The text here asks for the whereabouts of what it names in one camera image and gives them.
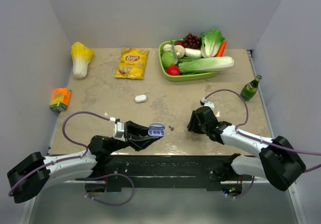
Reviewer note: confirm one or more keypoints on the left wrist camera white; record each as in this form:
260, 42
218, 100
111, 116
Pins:
118, 129

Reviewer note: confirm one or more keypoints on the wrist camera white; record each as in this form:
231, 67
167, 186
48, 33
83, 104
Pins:
118, 129
205, 102

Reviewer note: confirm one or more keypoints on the white mushroom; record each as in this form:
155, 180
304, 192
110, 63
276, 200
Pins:
178, 49

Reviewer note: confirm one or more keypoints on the long green white cabbage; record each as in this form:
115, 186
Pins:
205, 65

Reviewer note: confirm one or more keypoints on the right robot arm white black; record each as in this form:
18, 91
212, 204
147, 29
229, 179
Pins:
272, 159

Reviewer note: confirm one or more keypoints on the yellow Lays chips bag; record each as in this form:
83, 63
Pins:
132, 63

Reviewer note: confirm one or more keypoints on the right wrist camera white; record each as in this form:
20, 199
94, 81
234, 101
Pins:
205, 102

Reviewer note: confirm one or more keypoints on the green plastic basket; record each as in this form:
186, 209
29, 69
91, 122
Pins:
186, 77

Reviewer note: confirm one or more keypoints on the round green cabbage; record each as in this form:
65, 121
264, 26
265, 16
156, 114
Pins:
168, 59

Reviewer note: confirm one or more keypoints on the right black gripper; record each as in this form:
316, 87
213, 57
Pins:
192, 125

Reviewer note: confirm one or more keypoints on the yellow napa cabbage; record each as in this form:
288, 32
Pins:
81, 57

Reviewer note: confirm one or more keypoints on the green lettuce head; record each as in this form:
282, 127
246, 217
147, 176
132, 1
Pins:
211, 43

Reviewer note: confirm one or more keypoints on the dark red grape bunch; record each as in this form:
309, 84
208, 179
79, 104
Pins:
191, 41

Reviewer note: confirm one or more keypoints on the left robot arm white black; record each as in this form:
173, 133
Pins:
37, 172

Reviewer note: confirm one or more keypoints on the orange carrot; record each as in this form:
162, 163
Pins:
222, 49

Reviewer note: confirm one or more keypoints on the white radish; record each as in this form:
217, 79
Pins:
193, 53

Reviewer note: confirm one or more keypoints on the purple earbud charging case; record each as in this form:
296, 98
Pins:
156, 130

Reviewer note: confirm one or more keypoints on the green Perrier bottle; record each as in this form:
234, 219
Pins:
250, 89

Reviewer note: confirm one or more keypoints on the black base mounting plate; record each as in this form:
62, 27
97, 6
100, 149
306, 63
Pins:
212, 173

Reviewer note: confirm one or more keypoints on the orange juice carton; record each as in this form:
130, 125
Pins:
60, 99

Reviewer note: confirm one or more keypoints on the white earbud charging case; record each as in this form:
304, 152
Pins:
140, 98

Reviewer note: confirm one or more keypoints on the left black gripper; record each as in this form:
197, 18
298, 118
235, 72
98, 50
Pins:
136, 135

